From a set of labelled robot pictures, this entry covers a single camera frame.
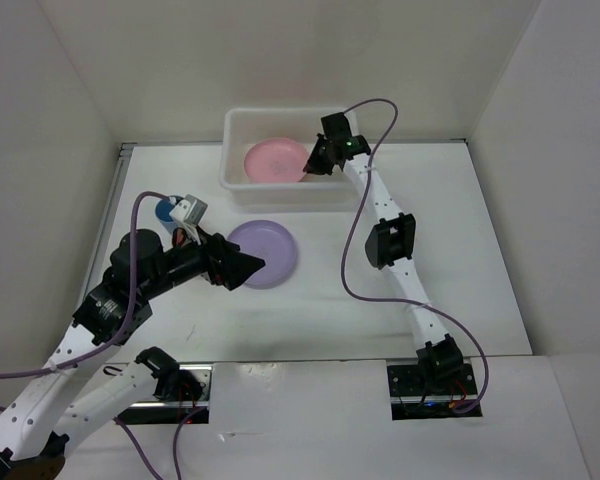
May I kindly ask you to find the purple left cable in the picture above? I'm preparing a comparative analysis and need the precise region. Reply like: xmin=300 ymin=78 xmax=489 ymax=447
xmin=0 ymin=191 xmax=181 ymax=414

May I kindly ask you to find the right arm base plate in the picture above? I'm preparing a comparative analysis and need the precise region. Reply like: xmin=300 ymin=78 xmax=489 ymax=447
xmin=386 ymin=363 xmax=483 ymax=421

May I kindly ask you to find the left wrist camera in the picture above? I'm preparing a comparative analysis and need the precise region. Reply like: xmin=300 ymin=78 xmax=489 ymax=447
xmin=169 ymin=195 xmax=208 ymax=226

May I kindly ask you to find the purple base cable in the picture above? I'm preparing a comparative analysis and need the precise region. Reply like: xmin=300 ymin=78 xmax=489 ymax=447
xmin=113 ymin=404 xmax=209 ymax=480

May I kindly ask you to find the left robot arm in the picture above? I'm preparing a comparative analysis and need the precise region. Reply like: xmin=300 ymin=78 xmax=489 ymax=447
xmin=0 ymin=229 xmax=265 ymax=479

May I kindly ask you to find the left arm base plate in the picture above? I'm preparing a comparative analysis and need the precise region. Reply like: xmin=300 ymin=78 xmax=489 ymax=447
xmin=119 ymin=364 xmax=213 ymax=426

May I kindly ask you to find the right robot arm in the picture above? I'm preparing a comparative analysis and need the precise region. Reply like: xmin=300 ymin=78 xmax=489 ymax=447
xmin=304 ymin=113 xmax=463 ymax=396

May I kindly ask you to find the clear plastic bin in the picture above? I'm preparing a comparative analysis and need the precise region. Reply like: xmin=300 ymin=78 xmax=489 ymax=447
xmin=218 ymin=105 xmax=358 ymax=213

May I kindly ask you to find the blue cup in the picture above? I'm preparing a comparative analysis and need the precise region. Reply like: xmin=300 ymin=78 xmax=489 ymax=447
xmin=154 ymin=195 xmax=182 ymax=235

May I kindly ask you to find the orange cup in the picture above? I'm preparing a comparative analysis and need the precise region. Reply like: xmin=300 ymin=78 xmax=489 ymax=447
xmin=172 ymin=227 xmax=191 ymax=248

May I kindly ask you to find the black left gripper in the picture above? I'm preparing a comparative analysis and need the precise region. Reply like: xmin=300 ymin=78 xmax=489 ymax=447
xmin=141 ymin=220 xmax=265 ymax=300

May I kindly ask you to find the purple plate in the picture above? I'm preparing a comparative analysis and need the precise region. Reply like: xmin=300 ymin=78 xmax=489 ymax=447
xmin=228 ymin=220 xmax=298 ymax=289

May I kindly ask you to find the pink plate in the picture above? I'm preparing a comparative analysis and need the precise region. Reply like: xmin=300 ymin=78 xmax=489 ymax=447
xmin=244 ymin=138 xmax=309 ymax=184

